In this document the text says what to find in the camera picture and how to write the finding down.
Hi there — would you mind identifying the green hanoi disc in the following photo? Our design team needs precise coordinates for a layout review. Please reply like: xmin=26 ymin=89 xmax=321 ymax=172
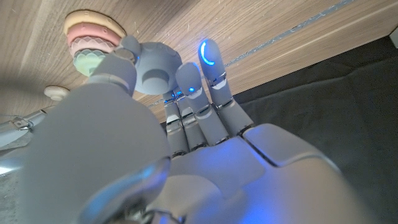
xmin=73 ymin=49 xmax=109 ymax=77

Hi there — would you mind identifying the coral red hanoi disc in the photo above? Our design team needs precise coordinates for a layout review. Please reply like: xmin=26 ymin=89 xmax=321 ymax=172
xmin=66 ymin=22 xmax=123 ymax=48

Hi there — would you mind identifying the small beige hanoi disc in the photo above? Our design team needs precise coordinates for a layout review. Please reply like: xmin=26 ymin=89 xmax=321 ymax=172
xmin=43 ymin=85 xmax=71 ymax=102

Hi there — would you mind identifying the black backdrop curtain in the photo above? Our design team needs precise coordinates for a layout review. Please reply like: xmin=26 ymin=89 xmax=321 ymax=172
xmin=160 ymin=35 xmax=398 ymax=224

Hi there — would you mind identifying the large orange hanoi disc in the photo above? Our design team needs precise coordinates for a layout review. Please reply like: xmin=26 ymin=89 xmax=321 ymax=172
xmin=63 ymin=9 xmax=127 ymax=39

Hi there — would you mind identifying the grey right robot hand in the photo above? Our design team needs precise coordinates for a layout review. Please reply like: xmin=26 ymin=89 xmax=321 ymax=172
xmin=0 ymin=105 xmax=58 ymax=150

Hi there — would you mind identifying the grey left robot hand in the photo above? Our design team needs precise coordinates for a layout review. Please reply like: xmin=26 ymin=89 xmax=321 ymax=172
xmin=17 ymin=34 xmax=377 ymax=224

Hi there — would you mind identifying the grey hanoi disc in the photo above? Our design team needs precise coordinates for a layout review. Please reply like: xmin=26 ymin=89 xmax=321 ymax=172
xmin=133 ymin=42 xmax=183 ymax=96

